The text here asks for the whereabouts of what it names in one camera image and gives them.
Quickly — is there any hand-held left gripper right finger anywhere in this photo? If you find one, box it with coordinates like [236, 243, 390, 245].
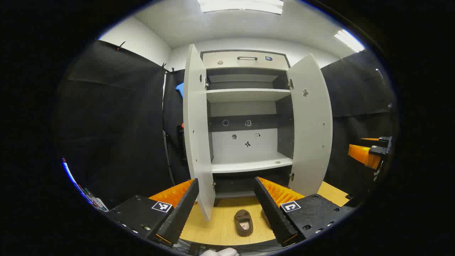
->
[254, 177, 356, 247]

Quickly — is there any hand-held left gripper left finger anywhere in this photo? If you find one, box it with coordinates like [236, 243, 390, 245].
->
[107, 178, 200, 247]

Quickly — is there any grey cabinet door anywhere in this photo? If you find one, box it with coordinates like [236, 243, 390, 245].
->
[286, 53, 333, 197]
[183, 44, 216, 222]

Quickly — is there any grey shoe cabinet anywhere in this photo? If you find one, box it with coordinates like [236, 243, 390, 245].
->
[183, 44, 333, 222]

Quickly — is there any grey cabinet drawer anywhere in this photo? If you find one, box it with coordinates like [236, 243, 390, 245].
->
[201, 50, 290, 71]

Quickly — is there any marker pen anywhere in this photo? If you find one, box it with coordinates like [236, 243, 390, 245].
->
[85, 188, 109, 213]

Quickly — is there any narrow ceiling light panel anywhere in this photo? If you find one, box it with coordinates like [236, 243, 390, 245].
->
[334, 29, 365, 53]

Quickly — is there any black backdrop cloth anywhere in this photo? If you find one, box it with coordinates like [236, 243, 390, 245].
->
[59, 40, 395, 210]

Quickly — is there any white printed sheet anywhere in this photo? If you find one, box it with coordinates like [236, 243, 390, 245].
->
[61, 158, 93, 205]

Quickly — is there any large ceiling light panel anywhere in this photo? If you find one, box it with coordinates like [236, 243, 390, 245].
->
[197, 0, 284, 15]

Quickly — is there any black cabinet door handle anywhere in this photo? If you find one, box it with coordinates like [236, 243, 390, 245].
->
[178, 123, 186, 161]

